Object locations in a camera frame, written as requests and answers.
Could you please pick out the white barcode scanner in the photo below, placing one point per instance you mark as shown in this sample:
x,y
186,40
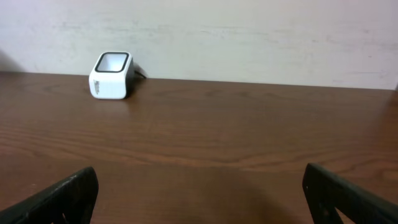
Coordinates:
x,y
108,78

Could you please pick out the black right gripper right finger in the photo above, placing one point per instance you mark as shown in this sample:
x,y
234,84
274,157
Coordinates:
x,y
327,194

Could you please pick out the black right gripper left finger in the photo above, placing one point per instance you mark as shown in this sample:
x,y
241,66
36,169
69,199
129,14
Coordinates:
x,y
71,200

